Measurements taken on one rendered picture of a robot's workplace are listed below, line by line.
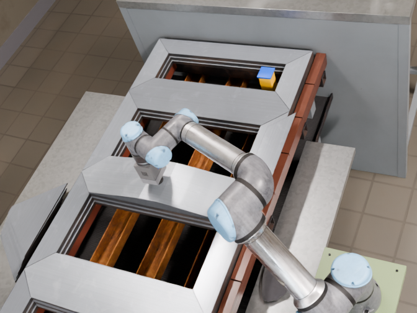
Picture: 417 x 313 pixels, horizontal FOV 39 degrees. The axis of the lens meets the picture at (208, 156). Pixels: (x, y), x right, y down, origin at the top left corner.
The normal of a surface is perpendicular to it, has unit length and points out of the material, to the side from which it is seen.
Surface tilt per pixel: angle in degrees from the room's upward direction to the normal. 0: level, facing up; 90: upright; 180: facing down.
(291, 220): 0
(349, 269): 4
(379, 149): 90
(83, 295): 0
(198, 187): 10
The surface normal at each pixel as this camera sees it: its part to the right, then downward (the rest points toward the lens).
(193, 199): -0.08, -0.57
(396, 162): -0.36, 0.79
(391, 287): -0.29, -0.56
